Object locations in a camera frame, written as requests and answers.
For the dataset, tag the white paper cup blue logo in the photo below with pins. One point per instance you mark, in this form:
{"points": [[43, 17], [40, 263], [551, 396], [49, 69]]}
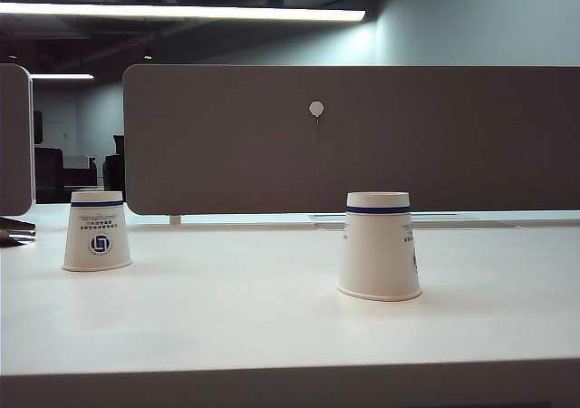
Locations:
{"points": [[376, 254], [97, 226]]}

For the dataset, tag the white round adhesive hook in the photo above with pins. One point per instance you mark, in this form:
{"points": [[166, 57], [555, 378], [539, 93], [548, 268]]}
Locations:
{"points": [[316, 107]]}

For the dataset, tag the white divider support foot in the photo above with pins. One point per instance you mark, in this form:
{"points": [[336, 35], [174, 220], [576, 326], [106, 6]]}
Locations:
{"points": [[175, 219]]}

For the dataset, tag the grey desk divider panel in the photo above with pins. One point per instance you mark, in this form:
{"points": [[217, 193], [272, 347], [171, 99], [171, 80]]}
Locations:
{"points": [[408, 145]]}

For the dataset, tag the black office chair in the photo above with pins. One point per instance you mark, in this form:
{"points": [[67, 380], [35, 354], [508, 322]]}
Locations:
{"points": [[47, 172], [115, 168]]}

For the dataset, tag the long ceiling light strip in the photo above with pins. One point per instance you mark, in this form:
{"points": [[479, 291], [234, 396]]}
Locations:
{"points": [[181, 12]]}

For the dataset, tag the short distant ceiling light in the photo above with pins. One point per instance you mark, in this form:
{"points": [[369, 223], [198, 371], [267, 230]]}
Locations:
{"points": [[61, 76]]}

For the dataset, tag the narrow brown desk divider panel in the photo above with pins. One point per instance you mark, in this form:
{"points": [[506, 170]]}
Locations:
{"points": [[16, 145]]}

